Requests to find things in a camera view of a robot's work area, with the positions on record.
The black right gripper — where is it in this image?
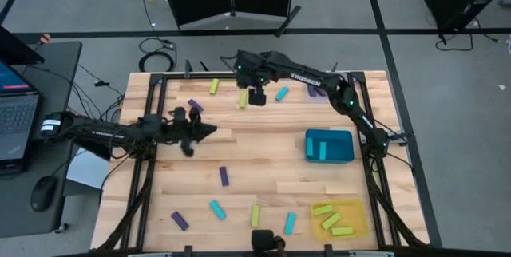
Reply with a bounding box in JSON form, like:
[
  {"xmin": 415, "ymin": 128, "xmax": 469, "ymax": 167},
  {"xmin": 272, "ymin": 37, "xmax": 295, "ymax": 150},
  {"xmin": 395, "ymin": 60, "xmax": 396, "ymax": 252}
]
[{"xmin": 244, "ymin": 73, "xmax": 271, "ymax": 108}]

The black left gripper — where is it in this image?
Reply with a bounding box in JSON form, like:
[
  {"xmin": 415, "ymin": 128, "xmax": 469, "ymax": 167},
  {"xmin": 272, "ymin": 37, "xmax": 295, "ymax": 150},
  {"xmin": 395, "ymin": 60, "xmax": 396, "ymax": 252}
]
[{"xmin": 158, "ymin": 107, "xmax": 219, "ymax": 158}]

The clear plastic bin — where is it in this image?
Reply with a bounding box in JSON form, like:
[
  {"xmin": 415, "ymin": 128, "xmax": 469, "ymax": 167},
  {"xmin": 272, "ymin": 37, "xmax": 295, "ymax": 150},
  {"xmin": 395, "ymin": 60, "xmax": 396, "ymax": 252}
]
[{"xmin": 305, "ymin": 71, "xmax": 351, "ymax": 105}]

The blue plastic bin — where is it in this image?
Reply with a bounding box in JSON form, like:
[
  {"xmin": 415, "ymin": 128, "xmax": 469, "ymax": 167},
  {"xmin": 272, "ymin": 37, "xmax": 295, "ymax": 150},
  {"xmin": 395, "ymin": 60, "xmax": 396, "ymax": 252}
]
[{"xmin": 304, "ymin": 128, "xmax": 355, "ymax": 164}]

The white paper sheet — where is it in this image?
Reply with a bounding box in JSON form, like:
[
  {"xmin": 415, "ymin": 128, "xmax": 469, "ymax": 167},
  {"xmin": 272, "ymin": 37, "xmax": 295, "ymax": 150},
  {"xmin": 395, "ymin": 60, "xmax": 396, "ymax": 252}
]
[{"xmin": 65, "ymin": 147, "xmax": 111, "ymax": 190}]

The yellow plastic bin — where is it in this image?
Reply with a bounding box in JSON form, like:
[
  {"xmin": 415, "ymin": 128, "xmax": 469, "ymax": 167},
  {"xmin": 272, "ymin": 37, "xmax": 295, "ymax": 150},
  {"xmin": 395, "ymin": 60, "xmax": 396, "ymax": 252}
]
[{"xmin": 310, "ymin": 198, "xmax": 370, "ymax": 242}]

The grey side desk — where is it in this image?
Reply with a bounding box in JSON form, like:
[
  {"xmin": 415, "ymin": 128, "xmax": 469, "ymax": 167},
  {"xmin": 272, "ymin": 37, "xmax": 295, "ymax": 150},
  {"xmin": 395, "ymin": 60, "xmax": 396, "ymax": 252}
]
[{"xmin": 0, "ymin": 40, "xmax": 84, "ymax": 239}]

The black computer mouse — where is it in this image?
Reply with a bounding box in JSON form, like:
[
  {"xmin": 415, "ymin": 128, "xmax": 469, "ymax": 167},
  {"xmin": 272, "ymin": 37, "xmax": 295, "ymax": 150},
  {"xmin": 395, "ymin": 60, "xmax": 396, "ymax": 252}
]
[{"xmin": 30, "ymin": 175, "xmax": 59, "ymax": 213}]

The grey open laptop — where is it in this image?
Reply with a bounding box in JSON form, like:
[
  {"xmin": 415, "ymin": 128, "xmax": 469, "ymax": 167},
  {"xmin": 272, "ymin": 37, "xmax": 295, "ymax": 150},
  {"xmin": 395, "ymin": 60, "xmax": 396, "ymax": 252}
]
[{"xmin": 0, "ymin": 60, "xmax": 42, "ymax": 176}]

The black monitor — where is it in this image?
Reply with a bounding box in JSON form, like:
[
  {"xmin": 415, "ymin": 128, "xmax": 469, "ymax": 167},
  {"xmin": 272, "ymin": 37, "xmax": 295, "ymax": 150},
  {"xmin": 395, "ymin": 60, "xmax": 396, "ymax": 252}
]
[{"xmin": 0, "ymin": 25, "xmax": 35, "ymax": 66}]

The black aluminium table frame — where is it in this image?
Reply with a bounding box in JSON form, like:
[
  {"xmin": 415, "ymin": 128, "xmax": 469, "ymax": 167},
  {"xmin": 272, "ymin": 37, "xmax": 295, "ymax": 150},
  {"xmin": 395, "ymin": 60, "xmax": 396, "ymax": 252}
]
[{"xmin": 95, "ymin": 71, "xmax": 430, "ymax": 257}]

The coiled black cable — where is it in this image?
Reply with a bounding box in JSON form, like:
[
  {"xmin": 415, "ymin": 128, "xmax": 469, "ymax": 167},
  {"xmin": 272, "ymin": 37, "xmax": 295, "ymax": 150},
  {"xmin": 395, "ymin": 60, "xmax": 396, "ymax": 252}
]
[{"xmin": 137, "ymin": 37, "xmax": 176, "ymax": 73}]

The black floor cable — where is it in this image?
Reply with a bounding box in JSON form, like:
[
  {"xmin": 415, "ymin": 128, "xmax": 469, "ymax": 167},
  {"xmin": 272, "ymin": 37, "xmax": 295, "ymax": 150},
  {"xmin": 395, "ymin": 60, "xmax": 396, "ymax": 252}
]
[{"xmin": 434, "ymin": 29, "xmax": 500, "ymax": 53}]

